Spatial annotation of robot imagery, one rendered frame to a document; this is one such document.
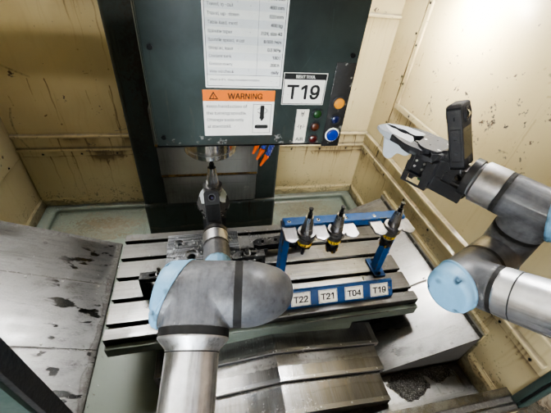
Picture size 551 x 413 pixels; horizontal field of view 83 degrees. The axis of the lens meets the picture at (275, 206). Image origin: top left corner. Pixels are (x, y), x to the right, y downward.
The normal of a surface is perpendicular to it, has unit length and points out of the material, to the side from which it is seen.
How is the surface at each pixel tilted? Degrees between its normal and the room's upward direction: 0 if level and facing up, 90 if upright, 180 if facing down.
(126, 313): 0
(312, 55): 90
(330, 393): 8
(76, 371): 24
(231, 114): 90
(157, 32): 90
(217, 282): 16
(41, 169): 90
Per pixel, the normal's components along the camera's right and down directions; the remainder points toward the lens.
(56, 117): 0.19, 0.64
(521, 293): -0.70, -0.45
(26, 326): 0.46, -0.72
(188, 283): 0.10, -0.56
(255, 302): 0.33, -0.01
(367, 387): 0.22, -0.76
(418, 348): -0.32, -0.68
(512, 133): -0.98, 0.06
